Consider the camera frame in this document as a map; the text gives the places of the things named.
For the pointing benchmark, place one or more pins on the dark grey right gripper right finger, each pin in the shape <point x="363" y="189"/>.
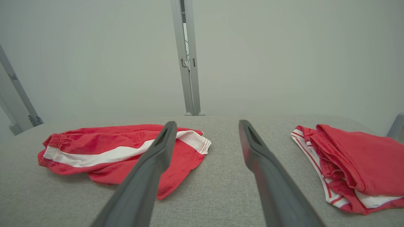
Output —
<point x="274" y="189"/>

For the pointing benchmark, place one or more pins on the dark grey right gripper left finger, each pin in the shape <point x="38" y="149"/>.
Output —
<point x="142" y="186"/>

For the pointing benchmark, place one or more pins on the red shorts with white stripe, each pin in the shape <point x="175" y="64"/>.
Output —
<point x="94" y="142"/>

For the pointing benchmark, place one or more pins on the red basketball jersey shirt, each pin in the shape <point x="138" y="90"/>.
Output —
<point x="363" y="151"/>

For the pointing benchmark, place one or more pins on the grey metal partition post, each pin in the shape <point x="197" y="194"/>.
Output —
<point x="195" y="82"/>
<point x="181" y="78"/>

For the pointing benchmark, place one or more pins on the grey corner partition post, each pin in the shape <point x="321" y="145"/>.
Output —
<point x="397" y="126"/>

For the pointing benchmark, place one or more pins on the grey partition post with brackets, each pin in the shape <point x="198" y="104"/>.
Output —
<point x="19" y="94"/>

